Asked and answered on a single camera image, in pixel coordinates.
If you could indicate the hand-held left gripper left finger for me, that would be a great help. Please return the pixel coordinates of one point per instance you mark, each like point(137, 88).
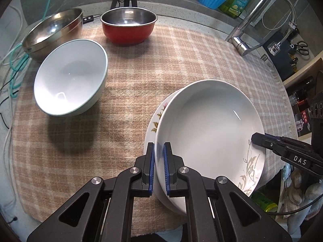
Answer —
point(151, 171)

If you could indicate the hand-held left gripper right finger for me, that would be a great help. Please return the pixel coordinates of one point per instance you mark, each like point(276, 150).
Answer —
point(166, 171)

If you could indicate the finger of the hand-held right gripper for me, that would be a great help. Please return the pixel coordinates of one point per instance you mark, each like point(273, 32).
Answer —
point(265, 141)

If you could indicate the large rose print plate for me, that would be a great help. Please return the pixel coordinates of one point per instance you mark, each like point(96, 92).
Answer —
point(151, 128)

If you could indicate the white plate with leaf print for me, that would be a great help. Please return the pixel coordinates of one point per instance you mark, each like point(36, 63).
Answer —
point(209, 121)

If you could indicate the white ceramic bowl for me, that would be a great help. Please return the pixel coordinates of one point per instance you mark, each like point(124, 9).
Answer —
point(70, 75)

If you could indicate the red steel-lined bowl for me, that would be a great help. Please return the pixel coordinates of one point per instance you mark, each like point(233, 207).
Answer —
point(128, 32)

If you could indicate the stainless steel bowl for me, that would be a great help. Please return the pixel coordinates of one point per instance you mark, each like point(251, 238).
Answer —
point(50, 30)

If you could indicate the dark printed box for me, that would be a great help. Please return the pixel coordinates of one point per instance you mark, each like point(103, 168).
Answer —
point(302, 121)

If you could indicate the clear drinking glass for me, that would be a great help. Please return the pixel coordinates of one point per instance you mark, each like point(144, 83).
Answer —
point(294, 99)

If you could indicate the green yellow packet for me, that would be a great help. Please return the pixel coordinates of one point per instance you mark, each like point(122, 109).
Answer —
point(263, 201)

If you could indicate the dark glass bottle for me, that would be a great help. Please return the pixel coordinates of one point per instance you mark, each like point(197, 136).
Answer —
point(302, 84)

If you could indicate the dark blue knife block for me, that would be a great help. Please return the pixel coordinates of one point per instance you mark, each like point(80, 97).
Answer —
point(280, 65)

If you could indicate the wooden shelf unit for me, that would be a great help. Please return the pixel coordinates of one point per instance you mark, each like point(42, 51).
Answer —
point(302, 71)

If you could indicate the beige checked cloth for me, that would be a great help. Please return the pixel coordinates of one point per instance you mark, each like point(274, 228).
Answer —
point(126, 93)

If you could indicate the scissors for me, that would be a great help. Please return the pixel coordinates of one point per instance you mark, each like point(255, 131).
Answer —
point(301, 46)

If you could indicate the chrome faucet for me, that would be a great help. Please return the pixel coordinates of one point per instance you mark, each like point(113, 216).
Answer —
point(252, 17)

